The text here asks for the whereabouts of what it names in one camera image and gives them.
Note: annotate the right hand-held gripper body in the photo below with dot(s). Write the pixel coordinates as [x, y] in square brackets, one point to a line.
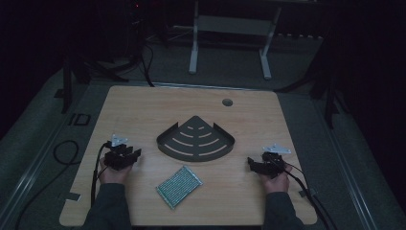
[273, 163]

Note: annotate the dark metal corner shelf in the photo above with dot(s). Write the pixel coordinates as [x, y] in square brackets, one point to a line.
[195, 143]

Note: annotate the round table grommet hole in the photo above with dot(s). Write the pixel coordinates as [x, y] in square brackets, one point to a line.
[227, 102]

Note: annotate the grey tape piece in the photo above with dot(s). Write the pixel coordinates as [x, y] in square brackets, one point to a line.
[72, 196]
[307, 192]

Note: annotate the person's right hand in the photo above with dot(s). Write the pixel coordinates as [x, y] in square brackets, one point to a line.
[277, 183]

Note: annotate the white metal stand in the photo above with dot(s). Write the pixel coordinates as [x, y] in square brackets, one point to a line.
[231, 25]

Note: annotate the person's left hand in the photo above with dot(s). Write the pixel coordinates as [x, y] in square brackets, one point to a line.
[112, 175]

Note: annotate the black tripod stand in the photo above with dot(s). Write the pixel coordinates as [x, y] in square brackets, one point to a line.
[67, 83]
[328, 96]

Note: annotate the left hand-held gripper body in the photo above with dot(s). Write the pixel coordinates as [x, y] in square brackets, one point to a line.
[117, 157]

